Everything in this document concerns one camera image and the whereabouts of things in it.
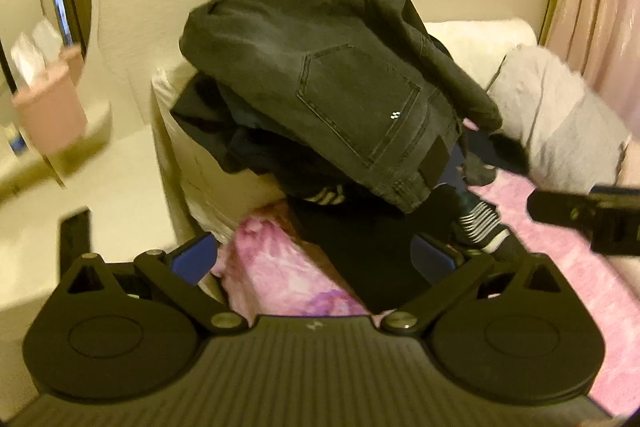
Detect grey pillow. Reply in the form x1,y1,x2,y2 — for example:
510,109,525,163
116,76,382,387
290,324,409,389
486,44,633,188

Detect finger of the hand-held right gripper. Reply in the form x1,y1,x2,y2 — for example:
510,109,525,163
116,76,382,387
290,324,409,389
526,188,594,226

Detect navy garment with striped cuffs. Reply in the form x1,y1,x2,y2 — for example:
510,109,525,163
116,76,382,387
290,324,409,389
169,0,512,258

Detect black folded garment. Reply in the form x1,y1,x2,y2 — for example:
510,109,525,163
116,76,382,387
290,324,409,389
287,194,451,314

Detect pink rose blanket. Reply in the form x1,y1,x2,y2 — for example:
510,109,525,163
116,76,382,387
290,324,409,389
210,117,640,413

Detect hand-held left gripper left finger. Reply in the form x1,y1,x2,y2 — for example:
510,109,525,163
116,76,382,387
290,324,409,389
64,231,246,336

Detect white plastic bags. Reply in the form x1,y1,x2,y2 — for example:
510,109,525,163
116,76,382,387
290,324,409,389
9,18,68,85

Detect dark sock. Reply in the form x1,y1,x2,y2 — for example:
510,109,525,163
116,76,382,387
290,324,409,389
462,127,532,188

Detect white side table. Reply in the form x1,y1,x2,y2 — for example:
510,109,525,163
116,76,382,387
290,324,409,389
0,99,113,210

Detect cream pillow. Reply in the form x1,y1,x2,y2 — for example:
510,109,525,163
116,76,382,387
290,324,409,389
151,66,288,240
424,19,537,84

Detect dark grey jeans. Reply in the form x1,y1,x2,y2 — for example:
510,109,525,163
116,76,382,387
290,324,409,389
179,0,504,214

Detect pink cup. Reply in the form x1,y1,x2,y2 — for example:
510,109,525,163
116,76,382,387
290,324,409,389
11,46,90,155

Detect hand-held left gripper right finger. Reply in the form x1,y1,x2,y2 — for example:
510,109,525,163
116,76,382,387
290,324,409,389
383,235,573,336

